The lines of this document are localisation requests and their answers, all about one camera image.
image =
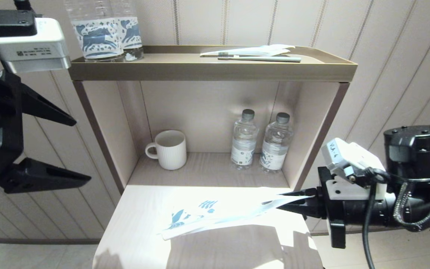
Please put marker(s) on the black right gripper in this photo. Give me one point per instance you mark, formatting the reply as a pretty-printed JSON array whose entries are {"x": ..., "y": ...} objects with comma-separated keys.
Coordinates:
[{"x": 336, "y": 224}]

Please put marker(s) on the blue horse print pouch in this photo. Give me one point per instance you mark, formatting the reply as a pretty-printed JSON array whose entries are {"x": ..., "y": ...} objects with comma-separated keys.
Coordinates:
[{"x": 230, "y": 213}]

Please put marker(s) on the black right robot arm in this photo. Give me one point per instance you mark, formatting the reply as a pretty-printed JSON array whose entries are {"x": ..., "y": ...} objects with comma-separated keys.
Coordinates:
[{"x": 416, "y": 149}]

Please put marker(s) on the small clear water bottle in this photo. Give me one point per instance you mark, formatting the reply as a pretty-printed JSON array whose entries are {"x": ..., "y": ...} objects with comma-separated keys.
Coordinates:
[
  {"x": 276, "y": 145},
  {"x": 243, "y": 142}
]

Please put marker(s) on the large horse label water bottle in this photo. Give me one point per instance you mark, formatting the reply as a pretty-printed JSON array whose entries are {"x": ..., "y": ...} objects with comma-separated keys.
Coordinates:
[
  {"x": 95, "y": 37},
  {"x": 133, "y": 33}
]

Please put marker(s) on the white ribbed mug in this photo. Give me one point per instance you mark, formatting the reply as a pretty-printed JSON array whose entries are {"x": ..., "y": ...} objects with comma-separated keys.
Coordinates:
[{"x": 172, "y": 151}]

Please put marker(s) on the pale green toothbrush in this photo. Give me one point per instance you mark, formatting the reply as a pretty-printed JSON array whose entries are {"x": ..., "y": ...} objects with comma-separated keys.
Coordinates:
[{"x": 267, "y": 58}]

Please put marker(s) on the white paper wrapper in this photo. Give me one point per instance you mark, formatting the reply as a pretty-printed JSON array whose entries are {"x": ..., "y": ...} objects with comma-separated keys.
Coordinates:
[{"x": 263, "y": 50}]

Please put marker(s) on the brown shelf unit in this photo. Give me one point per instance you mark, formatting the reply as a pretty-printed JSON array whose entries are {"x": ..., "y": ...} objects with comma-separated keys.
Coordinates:
[{"x": 200, "y": 71}]

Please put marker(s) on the white right camera bracket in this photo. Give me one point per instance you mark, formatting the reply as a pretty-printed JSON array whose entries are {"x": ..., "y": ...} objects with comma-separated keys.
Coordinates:
[{"x": 345, "y": 192}]

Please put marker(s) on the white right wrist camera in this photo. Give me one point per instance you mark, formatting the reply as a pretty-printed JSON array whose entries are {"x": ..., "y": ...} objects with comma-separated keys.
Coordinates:
[{"x": 353, "y": 157}]

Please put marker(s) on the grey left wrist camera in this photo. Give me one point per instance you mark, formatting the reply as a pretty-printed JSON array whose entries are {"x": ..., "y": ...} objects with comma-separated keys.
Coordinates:
[{"x": 32, "y": 48}]

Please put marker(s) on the black left camera bracket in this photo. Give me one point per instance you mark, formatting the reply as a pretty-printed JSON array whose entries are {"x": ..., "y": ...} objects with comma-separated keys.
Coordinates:
[{"x": 2, "y": 22}]

